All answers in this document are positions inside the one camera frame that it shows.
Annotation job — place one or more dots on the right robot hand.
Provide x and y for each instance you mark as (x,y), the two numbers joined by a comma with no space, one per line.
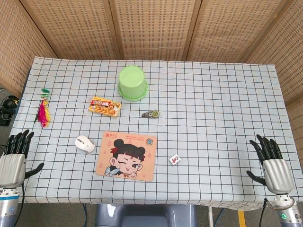
(278,175)

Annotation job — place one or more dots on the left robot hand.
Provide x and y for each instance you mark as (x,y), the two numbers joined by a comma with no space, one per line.
(11,169)

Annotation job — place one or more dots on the white computer mouse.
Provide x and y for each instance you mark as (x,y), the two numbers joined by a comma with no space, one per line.
(84,144)

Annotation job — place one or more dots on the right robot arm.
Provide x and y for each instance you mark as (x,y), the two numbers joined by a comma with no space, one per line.
(287,211)

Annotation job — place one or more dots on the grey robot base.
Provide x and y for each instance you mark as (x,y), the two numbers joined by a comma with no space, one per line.
(144,216)

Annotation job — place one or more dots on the orange cartoon girl mouse pad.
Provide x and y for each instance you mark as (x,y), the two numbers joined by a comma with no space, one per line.
(127,156)

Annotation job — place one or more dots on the yellow floor tape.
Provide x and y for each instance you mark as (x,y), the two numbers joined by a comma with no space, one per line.
(241,218)

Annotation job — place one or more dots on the black equipment on floor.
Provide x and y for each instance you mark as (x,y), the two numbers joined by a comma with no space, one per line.
(8,107)

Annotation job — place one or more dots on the colourful feather shuttlecock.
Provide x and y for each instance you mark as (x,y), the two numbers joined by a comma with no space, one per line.
(43,112)

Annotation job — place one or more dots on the white table leg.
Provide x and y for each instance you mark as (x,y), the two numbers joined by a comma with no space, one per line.
(210,216)

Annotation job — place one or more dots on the blue checked tablecloth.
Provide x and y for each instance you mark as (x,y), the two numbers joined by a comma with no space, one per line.
(201,123)

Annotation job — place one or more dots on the white mahjong tile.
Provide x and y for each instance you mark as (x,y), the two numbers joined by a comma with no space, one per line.
(175,159)

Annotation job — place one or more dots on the yellow curry box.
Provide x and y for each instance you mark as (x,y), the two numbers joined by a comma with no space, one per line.
(104,106)

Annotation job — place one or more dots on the grey correction tape dispenser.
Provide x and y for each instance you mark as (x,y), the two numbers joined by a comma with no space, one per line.
(151,114)

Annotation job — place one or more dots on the green plastic bucket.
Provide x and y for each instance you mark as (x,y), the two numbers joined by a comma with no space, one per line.
(132,81)

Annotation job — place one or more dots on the woven bamboo folding screen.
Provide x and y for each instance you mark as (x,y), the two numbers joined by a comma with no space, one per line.
(154,26)

